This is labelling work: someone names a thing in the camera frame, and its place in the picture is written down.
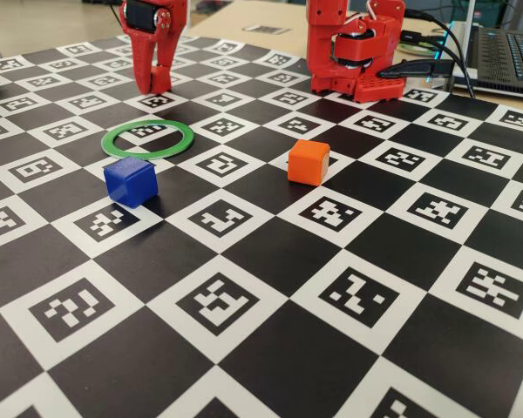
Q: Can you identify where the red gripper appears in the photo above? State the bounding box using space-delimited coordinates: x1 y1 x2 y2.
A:
119 0 188 95

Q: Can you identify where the blue cube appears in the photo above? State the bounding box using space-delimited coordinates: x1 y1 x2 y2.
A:
103 157 159 209

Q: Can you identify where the orange cube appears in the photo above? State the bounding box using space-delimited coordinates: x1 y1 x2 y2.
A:
287 139 331 185

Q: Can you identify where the red perforated robot base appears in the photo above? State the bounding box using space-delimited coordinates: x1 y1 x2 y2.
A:
309 71 406 105

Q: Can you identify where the black white marker checkerboard mat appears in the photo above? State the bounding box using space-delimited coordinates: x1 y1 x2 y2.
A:
0 30 523 418

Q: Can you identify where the gray laptop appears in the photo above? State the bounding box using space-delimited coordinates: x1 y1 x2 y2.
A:
444 0 523 101

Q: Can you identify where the green ring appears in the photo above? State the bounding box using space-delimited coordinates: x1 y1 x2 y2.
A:
100 119 197 160

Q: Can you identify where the black cable thin plug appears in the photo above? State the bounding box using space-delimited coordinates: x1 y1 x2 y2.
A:
403 8 477 99

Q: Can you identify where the black cable wide plug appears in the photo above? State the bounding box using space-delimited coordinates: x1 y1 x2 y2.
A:
398 30 467 82

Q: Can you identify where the black angled plug cable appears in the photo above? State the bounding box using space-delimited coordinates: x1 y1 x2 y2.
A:
377 59 457 80

